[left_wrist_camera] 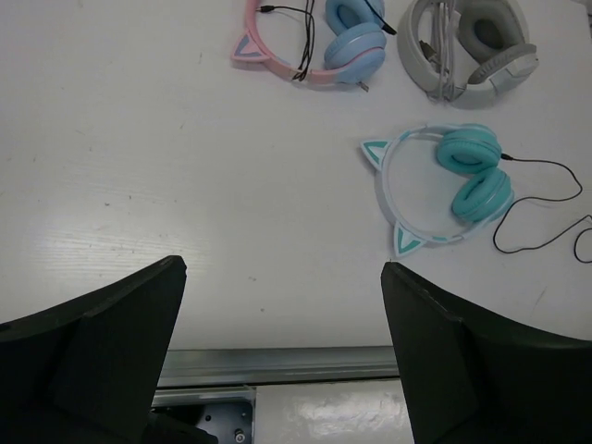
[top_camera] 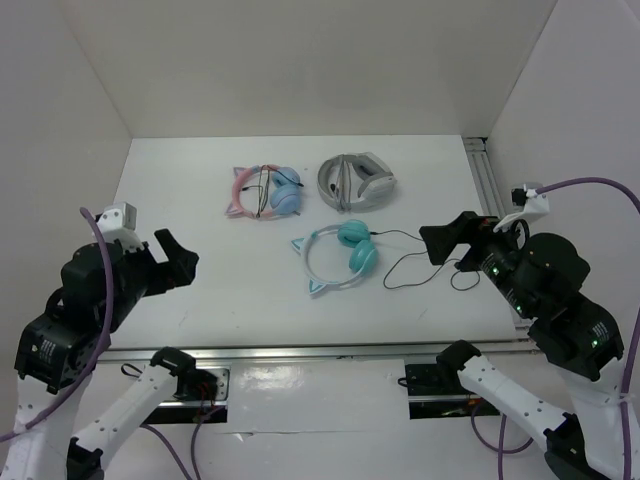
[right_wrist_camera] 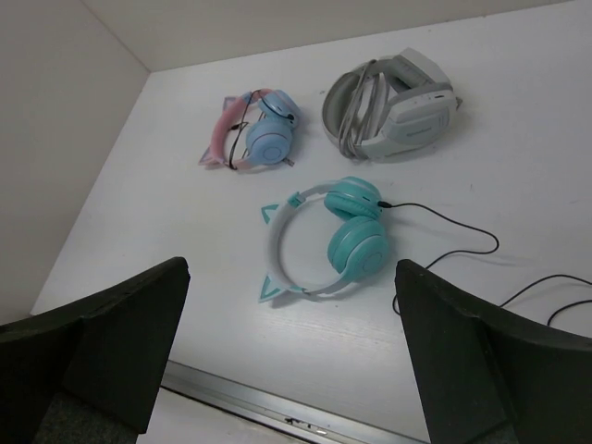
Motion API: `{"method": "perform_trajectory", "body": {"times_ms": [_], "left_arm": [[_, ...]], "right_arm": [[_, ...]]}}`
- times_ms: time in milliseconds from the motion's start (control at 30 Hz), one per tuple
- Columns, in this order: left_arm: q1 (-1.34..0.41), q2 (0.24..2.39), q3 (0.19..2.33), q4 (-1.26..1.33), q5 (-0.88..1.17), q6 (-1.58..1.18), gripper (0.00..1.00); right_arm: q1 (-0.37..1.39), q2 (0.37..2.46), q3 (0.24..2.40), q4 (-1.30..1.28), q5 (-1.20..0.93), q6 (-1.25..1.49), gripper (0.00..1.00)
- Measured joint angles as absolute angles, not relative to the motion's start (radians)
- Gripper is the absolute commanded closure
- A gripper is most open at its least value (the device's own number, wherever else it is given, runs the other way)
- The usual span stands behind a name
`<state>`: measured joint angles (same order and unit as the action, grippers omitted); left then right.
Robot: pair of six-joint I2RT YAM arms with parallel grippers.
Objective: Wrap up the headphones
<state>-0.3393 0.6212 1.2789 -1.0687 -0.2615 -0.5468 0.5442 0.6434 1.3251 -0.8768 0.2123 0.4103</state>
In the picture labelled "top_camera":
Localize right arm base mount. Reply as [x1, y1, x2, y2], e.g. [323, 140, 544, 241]
[397, 364, 498, 420]

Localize black headphone cable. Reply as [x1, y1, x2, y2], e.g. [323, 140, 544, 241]
[368, 229, 482, 292]

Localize grey white headphones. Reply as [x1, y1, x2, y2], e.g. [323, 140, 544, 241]
[317, 152, 397, 212]

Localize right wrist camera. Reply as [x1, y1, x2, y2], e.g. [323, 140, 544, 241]
[493, 182, 550, 233]

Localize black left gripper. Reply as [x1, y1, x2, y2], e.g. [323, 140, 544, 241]
[102, 226, 199, 329]

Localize aluminium front rail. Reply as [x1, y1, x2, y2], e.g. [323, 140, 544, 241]
[99, 339, 539, 364]

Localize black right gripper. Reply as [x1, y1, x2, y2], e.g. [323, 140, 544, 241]
[415, 206, 535, 314]

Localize teal cat-ear headphones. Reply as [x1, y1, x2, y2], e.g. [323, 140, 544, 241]
[289, 220, 379, 296]

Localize aluminium rail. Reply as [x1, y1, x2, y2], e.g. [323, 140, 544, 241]
[99, 339, 539, 364]
[463, 137, 531, 329]

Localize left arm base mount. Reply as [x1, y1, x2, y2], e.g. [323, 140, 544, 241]
[144, 367, 230, 425]

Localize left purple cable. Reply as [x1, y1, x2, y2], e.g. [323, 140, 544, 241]
[0, 206, 117, 443]

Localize pink blue cat-ear headphones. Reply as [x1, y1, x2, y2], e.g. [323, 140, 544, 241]
[225, 164, 304, 220]

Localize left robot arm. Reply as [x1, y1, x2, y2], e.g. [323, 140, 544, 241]
[1, 229, 209, 479]

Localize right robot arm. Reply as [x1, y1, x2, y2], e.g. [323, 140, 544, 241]
[419, 211, 639, 479]

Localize aluminium right rail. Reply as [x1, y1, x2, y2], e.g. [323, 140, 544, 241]
[463, 137, 531, 329]

